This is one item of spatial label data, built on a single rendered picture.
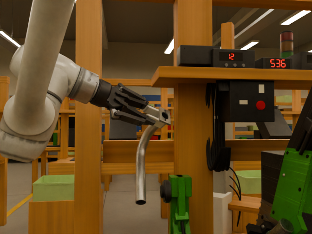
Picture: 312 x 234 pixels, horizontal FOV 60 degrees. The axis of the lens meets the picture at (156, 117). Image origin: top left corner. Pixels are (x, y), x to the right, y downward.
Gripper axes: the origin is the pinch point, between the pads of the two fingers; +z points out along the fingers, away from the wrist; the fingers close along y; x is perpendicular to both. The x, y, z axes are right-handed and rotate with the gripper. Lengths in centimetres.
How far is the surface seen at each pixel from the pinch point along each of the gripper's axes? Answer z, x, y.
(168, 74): 1.9, -5.6, 15.8
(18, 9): -156, 470, 676
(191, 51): 8.4, -11.5, 27.1
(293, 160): 33.8, -19.6, -14.5
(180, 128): 18.1, 9.6, 9.8
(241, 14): 372, 133, 662
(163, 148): 19.0, 22.9, 8.5
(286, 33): 45, -31, 45
